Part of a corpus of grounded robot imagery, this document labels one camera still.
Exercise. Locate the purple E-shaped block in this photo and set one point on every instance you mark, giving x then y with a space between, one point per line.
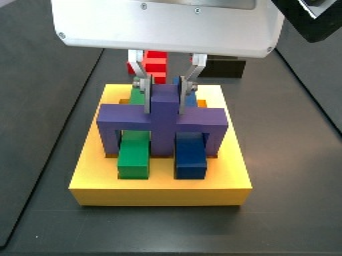
163 122

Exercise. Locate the red E-shaped block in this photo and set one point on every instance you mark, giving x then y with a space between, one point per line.
149 62

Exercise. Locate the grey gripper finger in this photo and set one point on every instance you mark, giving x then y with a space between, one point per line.
143 80
188 84

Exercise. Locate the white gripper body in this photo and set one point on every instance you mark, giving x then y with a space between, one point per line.
232 28

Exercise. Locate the yellow slotted board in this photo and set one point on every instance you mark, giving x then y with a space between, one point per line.
96 186

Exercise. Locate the black angle bracket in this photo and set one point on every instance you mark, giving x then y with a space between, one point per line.
223 67

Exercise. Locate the green long bar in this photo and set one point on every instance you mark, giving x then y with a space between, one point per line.
133 155

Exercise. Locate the blue long bar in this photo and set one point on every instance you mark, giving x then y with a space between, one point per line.
189 156

